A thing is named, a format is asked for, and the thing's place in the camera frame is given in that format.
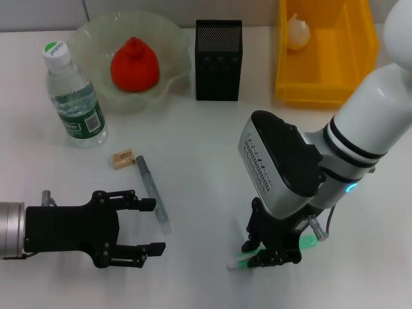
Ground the green pen with white cap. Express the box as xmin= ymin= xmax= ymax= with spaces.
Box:
xmin=226 ymin=234 xmax=318 ymax=270

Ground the white paper ball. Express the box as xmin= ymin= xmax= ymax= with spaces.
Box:
xmin=286 ymin=12 xmax=312 ymax=52

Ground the beige eraser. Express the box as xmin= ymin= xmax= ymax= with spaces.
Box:
xmin=111 ymin=149 xmax=135 ymax=170

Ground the black mesh pen holder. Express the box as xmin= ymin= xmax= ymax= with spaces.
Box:
xmin=194 ymin=19 xmax=243 ymax=102

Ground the yellow plastic bin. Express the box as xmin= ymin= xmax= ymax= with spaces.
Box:
xmin=274 ymin=0 xmax=380 ymax=109

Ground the grey right gripper cable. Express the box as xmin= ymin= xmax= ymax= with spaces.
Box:
xmin=324 ymin=205 xmax=337 ymax=234

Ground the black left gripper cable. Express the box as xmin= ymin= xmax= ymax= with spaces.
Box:
xmin=1 ymin=252 xmax=33 ymax=260

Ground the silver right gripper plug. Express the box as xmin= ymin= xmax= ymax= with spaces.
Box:
xmin=306 ymin=214 xmax=326 ymax=241

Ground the red-orange knitted toy orange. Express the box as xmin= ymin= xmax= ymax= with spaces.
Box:
xmin=110 ymin=36 xmax=161 ymax=93

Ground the clear bottle with green label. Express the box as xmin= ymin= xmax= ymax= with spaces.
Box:
xmin=41 ymin=41 xmax=109 ymax=149

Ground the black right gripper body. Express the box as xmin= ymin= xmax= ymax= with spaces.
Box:
xmin=259 ymin=205 xmax=310 ymax=251

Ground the grey marker pen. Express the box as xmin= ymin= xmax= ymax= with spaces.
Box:
xmin=135 ymin=155 xmax=173 ymax=236

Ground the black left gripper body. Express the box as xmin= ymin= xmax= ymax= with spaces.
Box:
xmin=24 ymin=191 xmax=120 ymax=268

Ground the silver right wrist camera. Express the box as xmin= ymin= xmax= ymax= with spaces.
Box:
xmin=238 ymin=110 xmax=324 ymax=220

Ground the green glass fruit plate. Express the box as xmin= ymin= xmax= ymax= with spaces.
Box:
xmin=66 ymin=11 xmax=192 ymax=113

